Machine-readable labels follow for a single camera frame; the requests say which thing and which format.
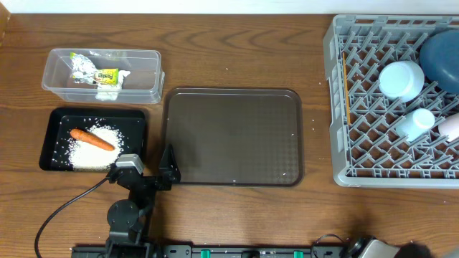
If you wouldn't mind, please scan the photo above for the clear plastic bin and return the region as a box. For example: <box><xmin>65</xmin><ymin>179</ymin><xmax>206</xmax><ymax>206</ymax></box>
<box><xmin>42</xmin><ymin>48</ymin><xmax>164</xmax><ymax>104</ymax></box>

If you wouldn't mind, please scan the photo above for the light blue bowl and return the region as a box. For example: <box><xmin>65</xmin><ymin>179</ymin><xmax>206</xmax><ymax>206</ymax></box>
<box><xmin>379</xmin><ymin>61</ymin><xmax>425</xmax><ymax>102</ymax></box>

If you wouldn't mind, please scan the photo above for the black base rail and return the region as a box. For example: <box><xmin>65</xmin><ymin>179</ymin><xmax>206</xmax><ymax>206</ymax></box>
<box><xmin>71</xmin><ymin>245</ymin><xmax>346</xmax><ymax>258</ymax></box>

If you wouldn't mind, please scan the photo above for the light blue cup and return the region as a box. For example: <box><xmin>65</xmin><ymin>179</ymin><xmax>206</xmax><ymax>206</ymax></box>
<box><xmin>395</xmin><ymin>108</ymin><xmax>435</xmax><ymax>142</ymax></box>

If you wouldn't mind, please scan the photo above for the orange carrot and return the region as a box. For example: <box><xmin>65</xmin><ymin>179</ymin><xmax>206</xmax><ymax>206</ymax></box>
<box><xmin>70</xmin><ymin>129</ymin><xmax>115</xmax><ymax>151</ymax></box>

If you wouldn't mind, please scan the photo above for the black rectangular tray bin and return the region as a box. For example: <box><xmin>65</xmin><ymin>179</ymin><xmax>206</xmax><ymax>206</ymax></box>
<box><xmin>39</xmin><ymin>107</ymin><xmax>147</xmax><ymax>171</ymax></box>

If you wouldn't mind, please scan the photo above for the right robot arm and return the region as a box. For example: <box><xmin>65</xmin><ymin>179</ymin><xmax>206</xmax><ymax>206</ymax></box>
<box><xmin>340</xmin><ymin>236</ymin><xmax>436</xmax><ymax>258</ymax></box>

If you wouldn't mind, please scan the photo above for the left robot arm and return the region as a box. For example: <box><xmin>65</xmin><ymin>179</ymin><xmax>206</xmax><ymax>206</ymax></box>
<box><xmin>105</xmin><ymin>144</ymin><xmax>181</xmax><ymax>257</ymax></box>

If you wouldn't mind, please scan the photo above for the grey dishwasher rack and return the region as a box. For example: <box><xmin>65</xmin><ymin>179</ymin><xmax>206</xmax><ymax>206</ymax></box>
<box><xmin>323</xmin><ymin>14</ymin><xmax>458</xmax><ymax>188</ymax></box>

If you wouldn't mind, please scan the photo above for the brown serving tray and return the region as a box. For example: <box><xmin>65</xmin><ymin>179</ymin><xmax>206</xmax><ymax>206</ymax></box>
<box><xmin>161</xmin><ymin>87</ymin><xmax>305</xmax><ymax>187</ymax></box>

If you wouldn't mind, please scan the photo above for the white napkin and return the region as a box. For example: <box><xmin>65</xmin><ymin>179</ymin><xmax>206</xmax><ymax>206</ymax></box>
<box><xmin>95</xmin><ymin>69</ymin><xmax>131</xmax><ymax>101</ymax></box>

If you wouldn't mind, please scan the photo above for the white pink cup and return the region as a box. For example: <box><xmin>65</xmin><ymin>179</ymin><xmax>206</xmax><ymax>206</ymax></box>
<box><xmin>438</xmin><ymin>113</ymin><xmax>459</xmax><ymax>142</ymax></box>

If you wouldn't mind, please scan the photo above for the pile of white rice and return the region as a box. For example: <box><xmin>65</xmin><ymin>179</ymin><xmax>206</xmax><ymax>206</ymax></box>
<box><xmin>51</xmin><ymin>116</ymin><xmax>125</xmax><ymax>171</ymax></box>

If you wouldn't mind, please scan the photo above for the green yellow foil wrapper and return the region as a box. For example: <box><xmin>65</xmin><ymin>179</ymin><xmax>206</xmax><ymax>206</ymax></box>
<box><xmin>70</xmin><ymin>52</ymin><xmax>119</xmax><ymax>85</ymax></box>

